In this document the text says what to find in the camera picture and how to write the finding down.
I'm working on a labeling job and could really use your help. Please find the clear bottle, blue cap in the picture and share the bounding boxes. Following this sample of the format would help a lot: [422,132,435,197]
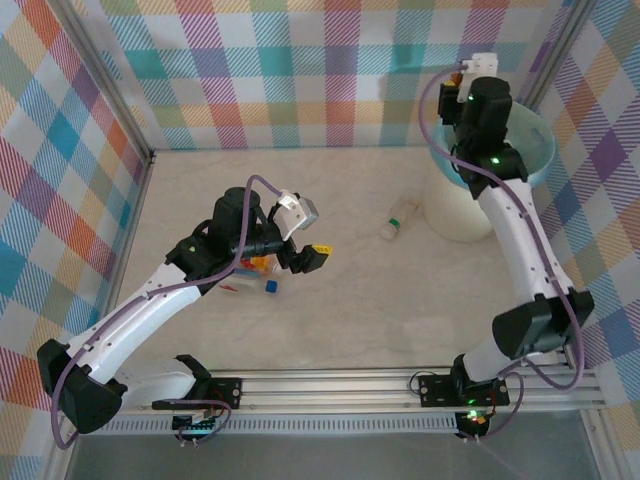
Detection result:
[230,269,280,297]

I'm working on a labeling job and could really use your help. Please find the left controller board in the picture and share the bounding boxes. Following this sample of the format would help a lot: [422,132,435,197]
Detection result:
[171,410,224,441]

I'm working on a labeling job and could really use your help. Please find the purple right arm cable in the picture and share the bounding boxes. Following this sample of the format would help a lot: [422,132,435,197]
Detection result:
[419,63,586,444]

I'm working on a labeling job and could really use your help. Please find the light blue bowl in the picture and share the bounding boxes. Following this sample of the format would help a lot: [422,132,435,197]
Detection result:
[429,102,557,190]

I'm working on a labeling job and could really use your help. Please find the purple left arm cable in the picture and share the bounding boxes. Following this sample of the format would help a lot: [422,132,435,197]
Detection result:
[51,174,291,451]

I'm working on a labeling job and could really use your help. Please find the small bottle, green neck ring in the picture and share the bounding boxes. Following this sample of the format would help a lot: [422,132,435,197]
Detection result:
[379,196,421,241]

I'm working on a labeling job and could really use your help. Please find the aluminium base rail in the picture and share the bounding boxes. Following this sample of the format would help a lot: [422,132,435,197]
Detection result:
[119,367,604,416]

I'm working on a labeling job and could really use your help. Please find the aluminium frame post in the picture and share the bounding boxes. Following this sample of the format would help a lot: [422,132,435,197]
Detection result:
[519,0,596,109]
[52,0,157,169]

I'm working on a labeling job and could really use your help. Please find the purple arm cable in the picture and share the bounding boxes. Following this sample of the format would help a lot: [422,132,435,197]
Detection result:
[419,63,586,444]
[51,174,291,451]

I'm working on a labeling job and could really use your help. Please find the slotted grey cable duct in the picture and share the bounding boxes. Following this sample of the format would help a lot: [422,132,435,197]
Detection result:
[97,417,461,437]

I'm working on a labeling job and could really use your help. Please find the white ribbed plastic bin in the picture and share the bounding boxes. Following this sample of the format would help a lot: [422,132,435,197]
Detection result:
[422,167,497,244]

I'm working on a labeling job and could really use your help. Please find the right controller board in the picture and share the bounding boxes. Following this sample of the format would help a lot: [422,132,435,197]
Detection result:
[457,408,490,434]

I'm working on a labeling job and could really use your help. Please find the orange juice fruit-print bottle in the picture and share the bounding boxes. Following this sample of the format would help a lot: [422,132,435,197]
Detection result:
[239,254,284,276]

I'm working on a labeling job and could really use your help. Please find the controller board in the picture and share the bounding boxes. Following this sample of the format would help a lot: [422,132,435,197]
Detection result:
[457,408,490,434]
[171,410,224,441]

